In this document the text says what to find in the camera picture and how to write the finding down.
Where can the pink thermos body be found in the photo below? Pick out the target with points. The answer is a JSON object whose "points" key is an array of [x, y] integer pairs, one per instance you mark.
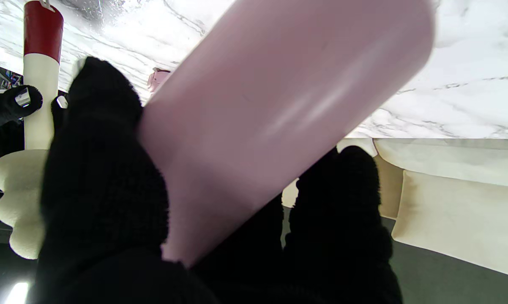
{"points": [[279, 105]]}

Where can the cream sofa seat cushion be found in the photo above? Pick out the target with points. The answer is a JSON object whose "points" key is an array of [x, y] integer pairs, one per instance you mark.
{"points": [[355, 145], [448, 160]]}

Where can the cream fabric sofa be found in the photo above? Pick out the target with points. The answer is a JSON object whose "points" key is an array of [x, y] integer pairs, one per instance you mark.
{"points": [[448, 207]]}

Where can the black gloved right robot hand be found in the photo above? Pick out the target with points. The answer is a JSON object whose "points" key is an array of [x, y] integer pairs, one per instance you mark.
{"points": [[4, 118]]}

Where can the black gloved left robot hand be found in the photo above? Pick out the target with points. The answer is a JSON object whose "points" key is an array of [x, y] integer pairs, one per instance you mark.
{"points": [[106, 190]]}

